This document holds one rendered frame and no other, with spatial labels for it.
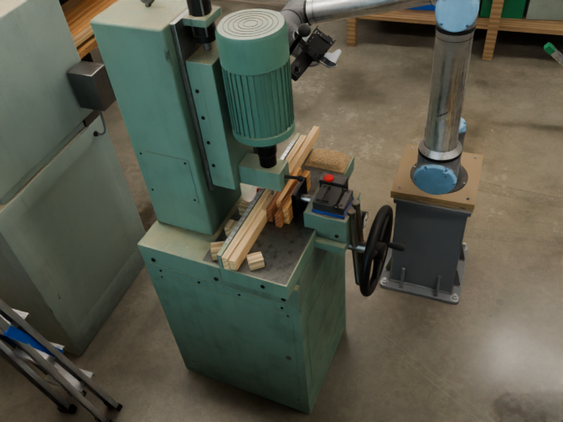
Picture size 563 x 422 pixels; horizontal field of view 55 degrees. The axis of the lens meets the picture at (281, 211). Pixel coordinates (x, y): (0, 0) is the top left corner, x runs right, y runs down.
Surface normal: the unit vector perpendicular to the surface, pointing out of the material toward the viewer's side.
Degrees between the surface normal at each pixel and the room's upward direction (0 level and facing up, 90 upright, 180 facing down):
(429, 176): 95
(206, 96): 90
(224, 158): 90
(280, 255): 0
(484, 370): 0
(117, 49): 90
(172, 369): 0
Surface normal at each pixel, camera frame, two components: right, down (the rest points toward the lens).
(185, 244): -0.08, -0.72
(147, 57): -0.40, 0.66
